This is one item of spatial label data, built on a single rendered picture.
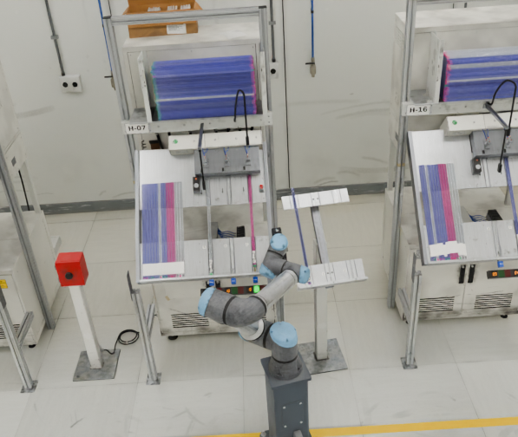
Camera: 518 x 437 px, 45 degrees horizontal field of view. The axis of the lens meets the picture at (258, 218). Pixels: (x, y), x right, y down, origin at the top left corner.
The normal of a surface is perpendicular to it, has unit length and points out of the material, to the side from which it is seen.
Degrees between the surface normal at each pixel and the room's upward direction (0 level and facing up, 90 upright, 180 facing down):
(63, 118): 90
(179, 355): 0
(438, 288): 90
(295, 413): 90
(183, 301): 92
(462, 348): 0
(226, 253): 43
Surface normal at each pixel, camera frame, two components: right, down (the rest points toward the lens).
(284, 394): 0.27, 0.50
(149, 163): -0.03, -0.25
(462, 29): 0.03, 0.53
